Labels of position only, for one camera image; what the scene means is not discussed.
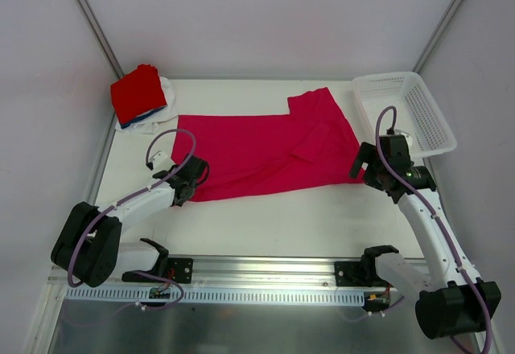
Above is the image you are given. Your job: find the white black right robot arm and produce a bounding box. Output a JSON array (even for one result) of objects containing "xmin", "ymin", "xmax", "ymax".
[{"xmin": 349, "ymin": 133, "xmax": 501, "ymax": 342}]

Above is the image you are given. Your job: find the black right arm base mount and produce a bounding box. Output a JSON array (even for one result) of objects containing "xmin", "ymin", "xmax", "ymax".
[{"xmin": 333, "ymin": 261, "xmax": 392, "ymax": 288}]

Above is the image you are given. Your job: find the folded red t-shirt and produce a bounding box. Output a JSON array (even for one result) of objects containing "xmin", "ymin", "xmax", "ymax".
[{"xmin": 110, "ymin": 64, "xmax": 167, "ymax": 123}]

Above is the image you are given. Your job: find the white plastic mesh basket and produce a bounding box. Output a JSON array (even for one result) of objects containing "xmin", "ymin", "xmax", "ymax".
[{"xmin": 352, "ymin": 72, "xmax": 457, "ymax": 158}]

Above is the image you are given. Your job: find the folded blue t-shirt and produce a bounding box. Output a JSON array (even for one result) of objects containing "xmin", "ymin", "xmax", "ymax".
[{"xmin": 116, "ymin": 106, "xmax": 167, "ymax": 130}]

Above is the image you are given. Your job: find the crimson pink t-shirt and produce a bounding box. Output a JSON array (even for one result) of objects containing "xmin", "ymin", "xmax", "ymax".
[{"xmin": 171, "ymin": 88, "xmax": 364, "ymax": 202}]

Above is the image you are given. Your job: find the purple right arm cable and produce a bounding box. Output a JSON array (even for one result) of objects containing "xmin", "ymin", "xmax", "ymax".
[{"xmin": 375, "ymin": 105, "xmax": 494, "ymax": 351}]

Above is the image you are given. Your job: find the white slotted cable duct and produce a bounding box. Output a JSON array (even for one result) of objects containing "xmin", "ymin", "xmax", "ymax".
[{"xmin": 65, "ymin": 286, "xmax": 365, "ymax": 307}]

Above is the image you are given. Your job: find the aluminium mounting rail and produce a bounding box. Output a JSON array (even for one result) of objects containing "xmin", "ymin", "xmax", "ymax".
[{"xmin": 47, "ymin": 252, "xmax": 443, "ymax": 290}]

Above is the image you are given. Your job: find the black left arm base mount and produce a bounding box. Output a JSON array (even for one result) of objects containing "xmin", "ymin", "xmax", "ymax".
[{"xmin": 122, "ymin": 257, "xmax": 194, "ymax": 284}]

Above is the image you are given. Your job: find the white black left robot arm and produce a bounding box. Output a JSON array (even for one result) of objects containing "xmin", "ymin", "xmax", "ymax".
[{"xmin": 51, "ymin": 155, "xmax": 210, "ymax": 287}]

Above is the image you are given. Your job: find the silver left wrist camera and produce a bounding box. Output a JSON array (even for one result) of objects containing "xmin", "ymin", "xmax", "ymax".
[{"xmin": 146, "ymin": 150, "xmax": 174, "ymax": 172}]

